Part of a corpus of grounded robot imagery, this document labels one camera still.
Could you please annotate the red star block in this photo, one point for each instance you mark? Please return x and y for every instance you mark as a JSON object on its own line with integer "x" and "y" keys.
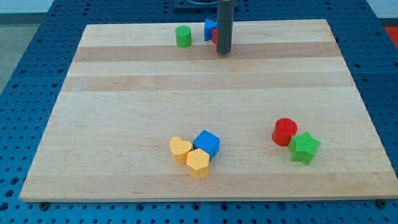
{"x": 214, "y": 36}

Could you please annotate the green star block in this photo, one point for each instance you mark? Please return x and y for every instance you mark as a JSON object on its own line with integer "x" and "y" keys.
{"x": 303, "y": 148}

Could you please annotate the blue cube block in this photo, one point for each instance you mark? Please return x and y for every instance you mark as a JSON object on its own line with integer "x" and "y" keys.
{"x": 208, "y": 142}

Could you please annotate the yellow heart block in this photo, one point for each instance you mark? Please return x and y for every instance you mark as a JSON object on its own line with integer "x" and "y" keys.
{"x": 180, "y": 149}

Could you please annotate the yellow hexagon block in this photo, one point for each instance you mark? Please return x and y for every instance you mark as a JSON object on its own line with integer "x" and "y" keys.
{"x": 197, "y": 163}

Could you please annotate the wooden board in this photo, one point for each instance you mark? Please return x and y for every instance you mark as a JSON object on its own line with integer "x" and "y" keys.
{"x": 130, "y": 89}

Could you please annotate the green cylinder block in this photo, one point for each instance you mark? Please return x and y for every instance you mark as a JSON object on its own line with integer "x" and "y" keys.
{"x": 183, "y": 36}

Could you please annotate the blue triangle block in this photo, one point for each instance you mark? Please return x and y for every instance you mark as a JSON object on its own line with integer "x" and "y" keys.
{"x": 208, "y": 29}

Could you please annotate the red cylinder block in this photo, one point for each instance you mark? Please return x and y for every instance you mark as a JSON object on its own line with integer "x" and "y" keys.
{"x": 283, "y": 131}

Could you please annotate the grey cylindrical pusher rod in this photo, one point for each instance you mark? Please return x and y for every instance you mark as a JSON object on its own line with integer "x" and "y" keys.
{"x": 225, "y": 26}

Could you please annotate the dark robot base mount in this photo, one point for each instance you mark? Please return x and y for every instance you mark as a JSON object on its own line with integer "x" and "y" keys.
{"x": 195, "y": 5}

